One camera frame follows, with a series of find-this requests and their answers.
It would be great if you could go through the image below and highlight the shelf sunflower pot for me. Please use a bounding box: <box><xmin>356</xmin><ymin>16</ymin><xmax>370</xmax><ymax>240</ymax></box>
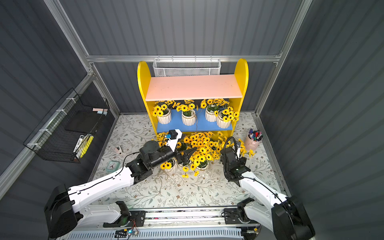
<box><xmin>200</xmin><ymin>99</ymin><xmax>229</xmax><ymax>123</ymax></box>
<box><xmin>181</xmin><ymin>147</ymin><xmax>213</xmax><ymax>179</ymax></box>
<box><xmin>152</xmin><ymin>100</ymin><xmax>176</xmax><ymax>125</ymax></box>
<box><xmin>183</xmin><ymin>132</ymin><xmax>215</xmax><ymax>148</ymax></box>
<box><xmin>209</xmin><ymin>131</ymin><xmax>228</xmax><ymax>153</ymax></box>
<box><xmin>235</xmin><ymin>139</ymin><xmax>256</xmax><ymax>158</ymax></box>
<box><xmin>157</xmin><ymin>133</ymin><xmax>170</xmax><ymax>147</ymax></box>
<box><xmin>160</xmin><ymin>160</ymin><xmax>176</xmax><ymax>174</ymax></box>
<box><xmin>175</xmin><ymin>100</ymin><xmax>197</xmax><ymax>126</ymax></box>
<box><xmin>176</xmin><ymin>140</ymin><xmax>188</xmax><ymax>153</ymax></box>
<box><xmin>215</xmin><ymin>107</ymin><xmax>240</xmax><ymax>129</ymax></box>

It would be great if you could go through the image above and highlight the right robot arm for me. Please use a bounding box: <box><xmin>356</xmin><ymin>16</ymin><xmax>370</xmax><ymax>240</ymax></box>
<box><xmin>220</xmin><ymin>137</ymin><xmax>316</xmax><ymax>240</ymax></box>

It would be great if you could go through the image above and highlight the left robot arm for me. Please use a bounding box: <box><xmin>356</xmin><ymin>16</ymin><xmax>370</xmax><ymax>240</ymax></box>
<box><xmin>44</xmin><ymin>141</ymin><xmax>197</xmax><ymax>239</ymax></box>

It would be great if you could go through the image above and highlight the pink bucket with pens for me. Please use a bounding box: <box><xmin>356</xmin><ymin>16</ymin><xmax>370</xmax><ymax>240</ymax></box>
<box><xmin>245</xmin><ymin>129</ymin><xmax>264</xmax><ymax>151</ymax></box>

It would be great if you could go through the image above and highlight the floral patterned table mat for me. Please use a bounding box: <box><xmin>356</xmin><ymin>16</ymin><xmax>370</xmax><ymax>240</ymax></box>
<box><xmin>80</xmin><ymin>112</ymin><xmax>296</xmax><ymax>211</ymax></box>

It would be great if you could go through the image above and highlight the yellow wooden shelf unit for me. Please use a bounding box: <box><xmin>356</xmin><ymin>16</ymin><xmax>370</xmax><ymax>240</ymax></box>
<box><xmin>137</xmin><ymin>59</ymin><xmax>249</xmax><ymax>137</ymax></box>

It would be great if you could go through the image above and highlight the small pink white object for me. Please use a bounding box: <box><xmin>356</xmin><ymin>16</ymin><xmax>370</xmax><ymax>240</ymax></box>
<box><xmin>116</xmin><ymin>146</ymin><xmax>123</xmax><ymax>155</ymax></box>

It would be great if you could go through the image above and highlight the small teal alarm clock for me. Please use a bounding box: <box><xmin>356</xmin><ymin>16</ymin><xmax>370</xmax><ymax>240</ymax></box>
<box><xmin>105</xmin><ymin>161</ymin><xmax>121</xmax><ymax>173</ymax></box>

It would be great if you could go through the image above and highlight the white mesh desk tray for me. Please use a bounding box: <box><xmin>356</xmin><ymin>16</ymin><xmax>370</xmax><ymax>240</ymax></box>
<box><xmin>153</xmin><ymin>59</ymin><xmax>222</xmax><ymax>77</ymax></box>

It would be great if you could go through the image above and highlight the yellow item in basket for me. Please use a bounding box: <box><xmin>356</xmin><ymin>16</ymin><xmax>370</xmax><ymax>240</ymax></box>
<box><xmin>75</xmin><ymin>134</ymin><xmax>94</xmax><ymax>159</ymax></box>

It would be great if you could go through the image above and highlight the green circuit board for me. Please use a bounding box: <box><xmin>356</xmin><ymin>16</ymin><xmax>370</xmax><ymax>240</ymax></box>
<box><xmin>113</xmin><ymin>229</ymin><xmax>139</xmax><ymax>240</ymax></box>

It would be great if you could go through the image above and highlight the pink sticky notes pad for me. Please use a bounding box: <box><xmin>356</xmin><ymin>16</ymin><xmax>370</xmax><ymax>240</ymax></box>
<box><xmin>93</xmin><ymin>108</ymin><xmax>108</xmax><ymax>116</ymax></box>

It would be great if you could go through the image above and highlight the white marker in basket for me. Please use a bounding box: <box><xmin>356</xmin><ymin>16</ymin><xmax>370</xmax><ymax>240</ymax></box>
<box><xmin>73</xmin><ymin>135</ymin><xmax>85</xmax><ymax>153</ymax></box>

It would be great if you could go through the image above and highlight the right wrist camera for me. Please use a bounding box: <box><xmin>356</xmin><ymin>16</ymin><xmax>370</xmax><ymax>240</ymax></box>
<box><xmin>235</xmin><ymin>143</ymin><xmax>241</xmax><ymax>159</ymax></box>

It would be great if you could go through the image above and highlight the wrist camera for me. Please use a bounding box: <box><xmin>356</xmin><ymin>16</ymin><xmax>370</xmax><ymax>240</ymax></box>
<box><xmin>166</xmin><ymin>129</ymin><xmax>183</xmax><ymax>152</ymax></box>
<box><xmin>235</xmin><ymin>143</ymin><xmax>241</xmax><ymax>159</ymax></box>

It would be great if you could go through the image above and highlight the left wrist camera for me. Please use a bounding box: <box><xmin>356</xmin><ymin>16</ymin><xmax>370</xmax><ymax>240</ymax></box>
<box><xmin>166</xmin><ymin>129</ymin><xmax>183</xmax><ymax>152</ymax></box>

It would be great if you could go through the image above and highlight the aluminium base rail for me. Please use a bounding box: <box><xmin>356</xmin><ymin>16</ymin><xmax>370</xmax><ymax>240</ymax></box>
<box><xmin>59</xmin><ymin>206</ymin><xmax>270</xmax><ymax>240</ymax></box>

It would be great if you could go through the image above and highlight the black wire wall basket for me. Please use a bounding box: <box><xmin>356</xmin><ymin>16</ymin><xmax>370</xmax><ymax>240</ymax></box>
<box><xmin>24</xmin><ymin>89</ymin><xmax>110</xmax><ymax>163</ymax></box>

